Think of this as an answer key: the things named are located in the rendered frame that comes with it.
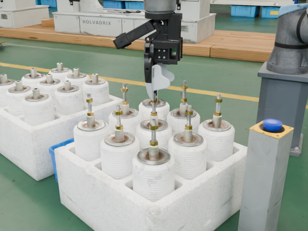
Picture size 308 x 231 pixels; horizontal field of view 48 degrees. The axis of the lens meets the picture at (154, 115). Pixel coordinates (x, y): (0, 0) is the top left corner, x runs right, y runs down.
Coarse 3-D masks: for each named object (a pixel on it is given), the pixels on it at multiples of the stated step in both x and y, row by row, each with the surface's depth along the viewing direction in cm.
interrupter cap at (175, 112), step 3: (177, 108) 103; (171, 111) 100; (174, 111) 100; (177, 111) 101; (195, 111) 100; (171, 114) 98; (174, 114) 99; (177, 114) 99; (195, 114) 98; (177, 117) 97; (180, 117) 96; (183, 117) 96; (186, 117) 96; (192, 117) 97
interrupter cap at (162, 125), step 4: (144, 120) 94; (148, 120) 95; (160, 120) 95; (140, 124) 92; (144, 124) 92; (148, 124) 93; (160, 124) 93; (164, 124) 92; (144, 128) 89; (148, 128) 90; (160, 128) 90; (164, 128) 90
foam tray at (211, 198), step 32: (64, 160) 92; (96, 160) 89; (224, 160) 89; (64, 192) 98; (96, 192) 84; (128, 192) 76; (192, 192) 78; (224, 192) 89; (96, 224) 89; (128, 224) 77; (160, 224) 72; (192, 224) 82
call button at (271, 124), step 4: (264, 120) 76; (268, 120) 76; (272, 120) 76; (276, 120) 76; (264, 124) 75; (268, 124) 74; (272, 124) 74; (276, 124) 74; (280, 124) 74; (268, 128) 74; (272, 128) 74; (276, 128) 73
